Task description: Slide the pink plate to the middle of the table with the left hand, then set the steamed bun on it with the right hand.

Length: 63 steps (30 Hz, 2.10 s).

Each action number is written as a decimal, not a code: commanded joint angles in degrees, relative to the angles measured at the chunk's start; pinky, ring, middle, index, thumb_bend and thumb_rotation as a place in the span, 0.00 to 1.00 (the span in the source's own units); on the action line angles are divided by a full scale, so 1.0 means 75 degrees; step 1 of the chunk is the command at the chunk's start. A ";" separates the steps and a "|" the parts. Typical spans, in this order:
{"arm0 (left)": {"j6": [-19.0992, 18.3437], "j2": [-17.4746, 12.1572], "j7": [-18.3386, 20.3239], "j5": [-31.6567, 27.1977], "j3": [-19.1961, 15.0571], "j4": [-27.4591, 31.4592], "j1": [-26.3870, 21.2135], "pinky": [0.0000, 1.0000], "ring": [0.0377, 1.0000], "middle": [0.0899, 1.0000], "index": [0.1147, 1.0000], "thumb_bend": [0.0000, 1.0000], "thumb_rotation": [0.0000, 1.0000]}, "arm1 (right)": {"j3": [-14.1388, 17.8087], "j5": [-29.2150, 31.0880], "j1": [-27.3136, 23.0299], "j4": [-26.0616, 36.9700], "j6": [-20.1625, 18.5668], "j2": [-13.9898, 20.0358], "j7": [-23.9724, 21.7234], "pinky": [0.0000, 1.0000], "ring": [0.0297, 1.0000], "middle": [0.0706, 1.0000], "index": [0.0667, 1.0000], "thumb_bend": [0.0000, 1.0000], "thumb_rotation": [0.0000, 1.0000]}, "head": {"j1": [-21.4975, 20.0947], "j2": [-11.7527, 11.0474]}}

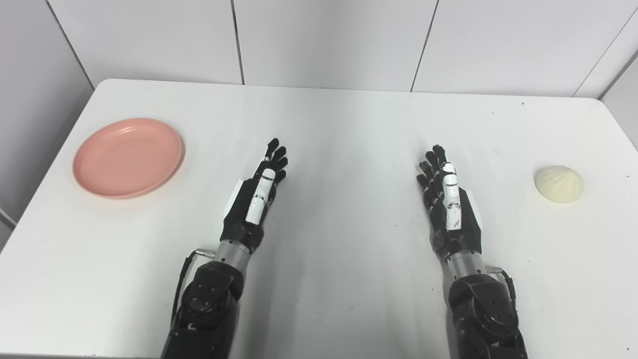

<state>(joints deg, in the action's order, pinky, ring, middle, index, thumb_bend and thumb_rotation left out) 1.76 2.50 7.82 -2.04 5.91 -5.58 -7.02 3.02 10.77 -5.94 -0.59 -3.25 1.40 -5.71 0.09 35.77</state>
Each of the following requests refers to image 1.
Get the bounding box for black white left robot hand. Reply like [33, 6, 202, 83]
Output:
[220, 138, 289, 252]

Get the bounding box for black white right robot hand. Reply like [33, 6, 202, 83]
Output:
[416, 145, 483, 260]

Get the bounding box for cream steamed bun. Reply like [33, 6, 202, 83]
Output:
[534, 165, 585, 204]

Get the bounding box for pink round plate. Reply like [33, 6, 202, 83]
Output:
[72, 118, 186, 199]

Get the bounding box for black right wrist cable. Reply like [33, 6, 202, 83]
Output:
[486, 265, 519, 320]

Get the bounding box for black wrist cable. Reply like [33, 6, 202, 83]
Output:
[171, 248, 216, 335]
[486, 265, 519, 320]

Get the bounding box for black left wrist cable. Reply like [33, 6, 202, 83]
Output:
[171, 248, 216, 335]

